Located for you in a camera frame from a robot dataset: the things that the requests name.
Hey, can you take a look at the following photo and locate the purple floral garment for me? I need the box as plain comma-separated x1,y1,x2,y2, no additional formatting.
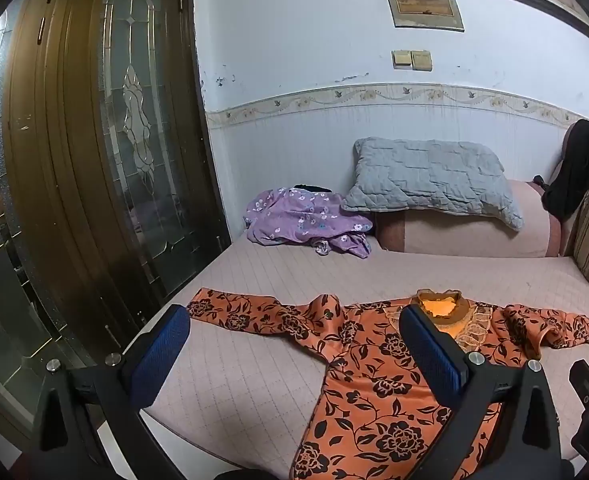
243,186,374,260

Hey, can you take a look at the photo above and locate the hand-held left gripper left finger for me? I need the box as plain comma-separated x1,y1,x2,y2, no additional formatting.
29,304,192,480

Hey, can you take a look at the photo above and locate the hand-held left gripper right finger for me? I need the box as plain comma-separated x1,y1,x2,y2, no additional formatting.
398,304,575,480

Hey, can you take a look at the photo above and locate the grey quilted pillow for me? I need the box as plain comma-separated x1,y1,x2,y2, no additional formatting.
341,136,525,232

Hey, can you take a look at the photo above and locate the orange black floral shirt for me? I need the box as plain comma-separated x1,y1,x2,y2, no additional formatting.
187,287,589,480

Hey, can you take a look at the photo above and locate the small framed wall picture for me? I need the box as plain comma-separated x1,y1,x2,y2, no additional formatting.
381,0,465,32

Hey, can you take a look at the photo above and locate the wooden stained glass door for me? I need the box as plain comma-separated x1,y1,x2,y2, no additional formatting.
2,0,232,361

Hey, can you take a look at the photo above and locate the pink bolster cushion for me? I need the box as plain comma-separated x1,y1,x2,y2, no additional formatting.
377,180,567,259

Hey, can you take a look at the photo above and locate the black garment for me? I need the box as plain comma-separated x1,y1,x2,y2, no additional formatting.
541,117,589,221

